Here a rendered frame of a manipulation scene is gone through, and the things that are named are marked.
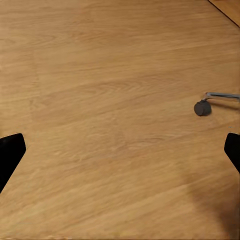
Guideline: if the swivel chair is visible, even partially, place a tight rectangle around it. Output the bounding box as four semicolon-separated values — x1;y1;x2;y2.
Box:
194;92;240;115

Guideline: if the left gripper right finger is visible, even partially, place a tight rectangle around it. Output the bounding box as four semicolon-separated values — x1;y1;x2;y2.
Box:
224;133;240;173

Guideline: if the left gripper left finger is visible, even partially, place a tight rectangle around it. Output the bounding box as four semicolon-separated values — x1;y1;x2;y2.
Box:
0;133;26;193

